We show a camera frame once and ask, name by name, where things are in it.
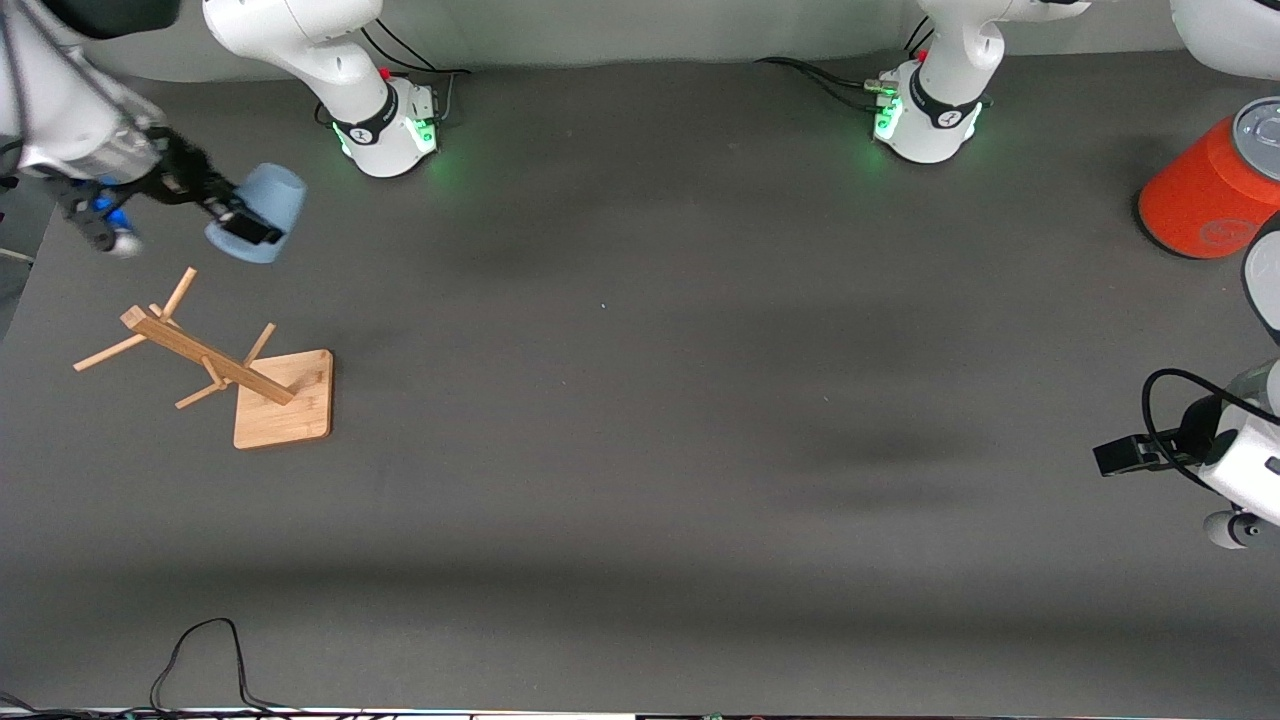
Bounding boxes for light blue plastic cup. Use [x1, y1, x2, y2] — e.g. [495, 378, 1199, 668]
[204, 163, 308, 265]

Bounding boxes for wooden mug rack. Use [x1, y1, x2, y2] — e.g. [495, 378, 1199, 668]
[73, 266, 335, 450]

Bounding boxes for orange can with grey lid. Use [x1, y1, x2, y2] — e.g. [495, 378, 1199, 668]
[1137, 97, 1280, 261]

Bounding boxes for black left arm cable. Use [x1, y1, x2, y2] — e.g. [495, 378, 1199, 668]
[1142, 368, 1280, 492]

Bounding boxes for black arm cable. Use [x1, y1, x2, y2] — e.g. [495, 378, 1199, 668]
[0, 0, 136, 136]
[1142, 368, 1280, 492]

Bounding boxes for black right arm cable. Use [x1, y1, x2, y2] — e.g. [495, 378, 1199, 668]
[0, 0, 136, 136]

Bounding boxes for black right base cables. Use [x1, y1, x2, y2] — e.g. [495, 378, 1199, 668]
[358, 18, 473, 127]

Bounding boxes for black base cables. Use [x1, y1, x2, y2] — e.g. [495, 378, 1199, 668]
[753, 14, 933, 113]
[358, 18, 473, 127]

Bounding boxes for black cable on table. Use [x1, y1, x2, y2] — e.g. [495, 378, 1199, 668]
[148, 617, 306, 717]

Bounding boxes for black left base cables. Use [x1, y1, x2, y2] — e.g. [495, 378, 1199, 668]
[753, 14, 933, 113]

